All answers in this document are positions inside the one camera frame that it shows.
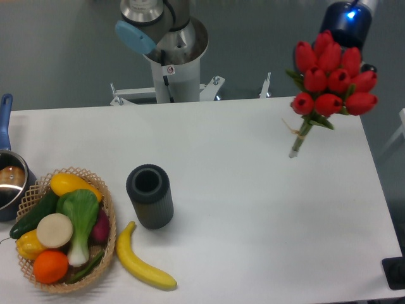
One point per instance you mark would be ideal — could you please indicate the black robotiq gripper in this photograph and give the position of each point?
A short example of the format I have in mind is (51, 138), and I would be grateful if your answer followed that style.
(349, 23)

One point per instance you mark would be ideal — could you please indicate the red tulip bouquet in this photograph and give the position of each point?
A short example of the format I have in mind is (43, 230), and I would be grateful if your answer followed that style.
(332, 79)

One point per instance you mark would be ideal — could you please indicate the dark grey ribbed vase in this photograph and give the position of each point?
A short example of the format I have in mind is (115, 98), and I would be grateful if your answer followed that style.
(148, 187)

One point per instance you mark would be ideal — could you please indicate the yellow banana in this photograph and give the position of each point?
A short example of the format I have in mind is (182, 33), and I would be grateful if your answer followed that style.
(141, 270)

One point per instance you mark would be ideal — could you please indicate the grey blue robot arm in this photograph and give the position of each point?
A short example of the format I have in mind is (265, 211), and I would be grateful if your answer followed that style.
(166, 33)

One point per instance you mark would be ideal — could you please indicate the black device at table edge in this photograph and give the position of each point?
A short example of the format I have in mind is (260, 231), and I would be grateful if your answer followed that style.
(394, 272)

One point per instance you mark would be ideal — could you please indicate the purple sweet potato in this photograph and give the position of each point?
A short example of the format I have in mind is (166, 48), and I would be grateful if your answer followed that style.
(100, 230)

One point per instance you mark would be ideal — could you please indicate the green bok choy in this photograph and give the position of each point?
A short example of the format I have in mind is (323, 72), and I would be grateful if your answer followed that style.
(81, 207)

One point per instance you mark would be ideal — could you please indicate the yellow squash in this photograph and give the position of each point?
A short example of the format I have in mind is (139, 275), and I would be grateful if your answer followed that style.
(63, 183)

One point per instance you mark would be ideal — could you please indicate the woven wicker basket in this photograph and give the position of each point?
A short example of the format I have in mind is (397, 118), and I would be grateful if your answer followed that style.
(32, 197)

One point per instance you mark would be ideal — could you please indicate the dark green cucumber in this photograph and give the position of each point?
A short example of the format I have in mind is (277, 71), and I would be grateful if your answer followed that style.
(45, 206)

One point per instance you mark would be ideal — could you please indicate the round beige bun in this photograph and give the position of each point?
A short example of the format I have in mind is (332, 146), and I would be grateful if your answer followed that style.
(54, 230)

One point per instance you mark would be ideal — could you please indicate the green bean pod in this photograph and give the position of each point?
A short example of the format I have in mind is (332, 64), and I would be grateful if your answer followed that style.
(87, 269)

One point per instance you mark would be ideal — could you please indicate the orange fruit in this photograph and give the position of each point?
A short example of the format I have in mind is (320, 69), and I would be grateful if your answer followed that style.
(50, 266)

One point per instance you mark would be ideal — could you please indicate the yellow bell pepper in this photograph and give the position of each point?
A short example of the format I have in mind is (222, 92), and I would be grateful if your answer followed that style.
(28, 245)

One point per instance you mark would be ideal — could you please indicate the white frame at right edge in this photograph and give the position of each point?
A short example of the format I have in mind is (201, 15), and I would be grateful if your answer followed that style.
(394, 142)

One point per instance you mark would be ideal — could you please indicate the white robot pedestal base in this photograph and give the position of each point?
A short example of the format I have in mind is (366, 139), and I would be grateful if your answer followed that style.
(182, 83)

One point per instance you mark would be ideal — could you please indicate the blue handled saucepan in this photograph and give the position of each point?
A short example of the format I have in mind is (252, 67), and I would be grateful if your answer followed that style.
(16, 177)

